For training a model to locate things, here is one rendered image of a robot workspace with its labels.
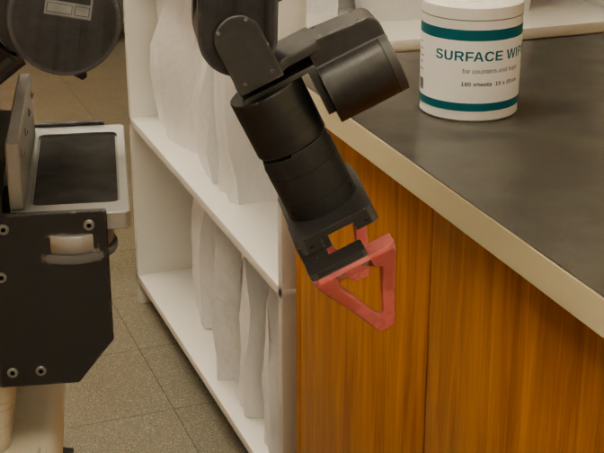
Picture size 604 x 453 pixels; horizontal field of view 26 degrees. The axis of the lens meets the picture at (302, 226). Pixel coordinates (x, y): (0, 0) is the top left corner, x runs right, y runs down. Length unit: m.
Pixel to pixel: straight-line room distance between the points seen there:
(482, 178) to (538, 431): 0.29
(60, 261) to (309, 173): 0.25
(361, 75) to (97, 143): 0.40
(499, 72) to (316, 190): 0.73
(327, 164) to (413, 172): 0.56
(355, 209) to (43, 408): 0.45
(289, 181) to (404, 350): 0.76
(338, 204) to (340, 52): 0.12
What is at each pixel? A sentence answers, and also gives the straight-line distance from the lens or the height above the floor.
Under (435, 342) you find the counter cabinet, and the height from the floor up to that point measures 0.71.
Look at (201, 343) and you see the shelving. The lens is 3.01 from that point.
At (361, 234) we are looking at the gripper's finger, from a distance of 1.09.
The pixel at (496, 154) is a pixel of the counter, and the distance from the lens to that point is 1.57.
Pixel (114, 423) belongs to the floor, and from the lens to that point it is 2.87.
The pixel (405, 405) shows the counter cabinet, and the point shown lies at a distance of 1.74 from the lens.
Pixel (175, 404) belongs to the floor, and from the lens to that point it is 2.93.
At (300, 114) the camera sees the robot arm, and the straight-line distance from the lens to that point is 0.97.
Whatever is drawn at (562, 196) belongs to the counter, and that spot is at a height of 0.94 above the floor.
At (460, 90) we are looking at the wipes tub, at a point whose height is 0.98.
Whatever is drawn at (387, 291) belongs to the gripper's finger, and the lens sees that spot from 1.00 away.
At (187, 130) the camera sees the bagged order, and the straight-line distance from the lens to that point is 2.95.
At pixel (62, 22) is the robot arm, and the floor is 1.23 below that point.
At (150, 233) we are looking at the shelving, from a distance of 3.34.
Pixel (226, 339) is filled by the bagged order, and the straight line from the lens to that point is 2.79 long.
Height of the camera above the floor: 1.44
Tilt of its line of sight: 22 degrees down
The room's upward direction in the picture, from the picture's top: straight up
